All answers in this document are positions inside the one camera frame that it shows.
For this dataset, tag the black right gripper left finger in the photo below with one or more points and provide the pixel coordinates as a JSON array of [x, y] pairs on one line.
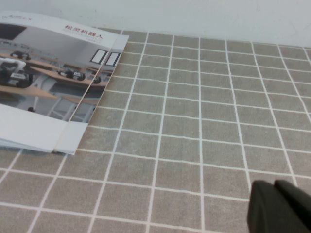
[[264, 211]]

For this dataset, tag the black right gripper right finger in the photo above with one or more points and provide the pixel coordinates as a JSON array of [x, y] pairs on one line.
[[298, 204]]

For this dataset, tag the white Agilex robot brochure book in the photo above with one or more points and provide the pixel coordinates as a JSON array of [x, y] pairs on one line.
[[48, 60]]

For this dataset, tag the grey white-checked tablecloth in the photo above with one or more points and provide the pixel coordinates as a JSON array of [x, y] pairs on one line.
[[194, 121]]

